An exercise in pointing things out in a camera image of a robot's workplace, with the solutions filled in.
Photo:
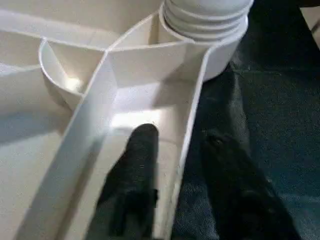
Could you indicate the white plastic table leg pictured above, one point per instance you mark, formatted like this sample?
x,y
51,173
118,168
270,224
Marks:
x,y
205,17

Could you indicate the white plastic table top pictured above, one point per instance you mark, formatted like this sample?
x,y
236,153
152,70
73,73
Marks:
x,y
50,125

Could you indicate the black work mat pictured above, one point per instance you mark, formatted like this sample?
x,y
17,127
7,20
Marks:
x,y
275,100

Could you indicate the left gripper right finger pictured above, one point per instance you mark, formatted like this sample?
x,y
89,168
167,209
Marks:
x,y
237,195

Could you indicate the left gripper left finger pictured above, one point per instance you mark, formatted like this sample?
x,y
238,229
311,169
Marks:
x,y
132,180

